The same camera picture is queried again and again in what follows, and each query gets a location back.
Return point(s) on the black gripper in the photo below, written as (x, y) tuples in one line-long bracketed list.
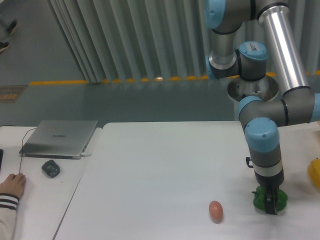
[(270, 185)]

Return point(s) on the green bell pepper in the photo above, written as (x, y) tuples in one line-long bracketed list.
[(259, 195)]

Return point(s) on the white striped sleeve forearm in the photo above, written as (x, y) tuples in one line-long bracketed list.
[(8, 215)]

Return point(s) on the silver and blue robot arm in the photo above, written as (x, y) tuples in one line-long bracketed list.
[(254, 43)]

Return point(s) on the person's bare hand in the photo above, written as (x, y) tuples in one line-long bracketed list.
[(13, 185)]

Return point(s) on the yellow bell pepper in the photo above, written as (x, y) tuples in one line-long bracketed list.
[(313, 172)]

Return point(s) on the brown egg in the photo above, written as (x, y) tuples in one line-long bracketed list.
[(215, 210)]

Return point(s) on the silver closed laptop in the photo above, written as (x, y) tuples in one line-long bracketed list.
[(59, 139)]

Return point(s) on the pleated grey curtain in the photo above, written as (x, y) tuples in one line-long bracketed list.
[(121, 40)]

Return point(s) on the black keyboard edge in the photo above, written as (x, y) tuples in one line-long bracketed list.
[(1, 158)]

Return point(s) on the bystander's shoe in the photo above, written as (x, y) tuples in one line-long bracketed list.
[(4, 46)]

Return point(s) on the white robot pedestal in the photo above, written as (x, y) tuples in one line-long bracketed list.
[(265, 88)]

